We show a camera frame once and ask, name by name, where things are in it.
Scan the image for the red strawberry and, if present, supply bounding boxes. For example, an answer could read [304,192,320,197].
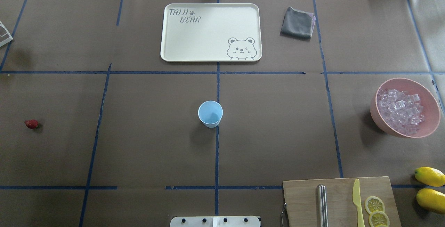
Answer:
[24,119,39,129]

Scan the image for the clear ice cubes pile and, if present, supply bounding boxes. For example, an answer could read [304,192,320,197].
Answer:
[377,89,425,136]

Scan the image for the cream bear serving tray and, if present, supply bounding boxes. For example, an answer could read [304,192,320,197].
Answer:
[160,3,262,63]

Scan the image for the grey folded cloth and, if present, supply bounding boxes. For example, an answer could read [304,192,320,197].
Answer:
[280,7,316,40]

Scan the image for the yellow plastic knife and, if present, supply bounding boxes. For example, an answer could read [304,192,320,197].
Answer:
[352,178,365,227]

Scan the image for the wooden cutting board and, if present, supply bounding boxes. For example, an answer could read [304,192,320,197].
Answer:
[283,176,402,227]

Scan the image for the lemon slice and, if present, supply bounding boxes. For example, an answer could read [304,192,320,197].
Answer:
[364,196,385,214]
[368,211,390,227]

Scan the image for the pink bowl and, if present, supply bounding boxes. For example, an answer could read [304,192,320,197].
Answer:
[369,78,442,139]

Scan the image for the whole yellow lemon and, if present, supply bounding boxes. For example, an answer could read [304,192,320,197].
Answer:
[416,188,445,214]
[414,167,445,187]

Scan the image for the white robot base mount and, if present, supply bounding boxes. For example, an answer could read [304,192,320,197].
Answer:
[170,216,262,227]

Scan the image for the white wire cup rack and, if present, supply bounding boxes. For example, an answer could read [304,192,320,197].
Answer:
[0,22,13,47]

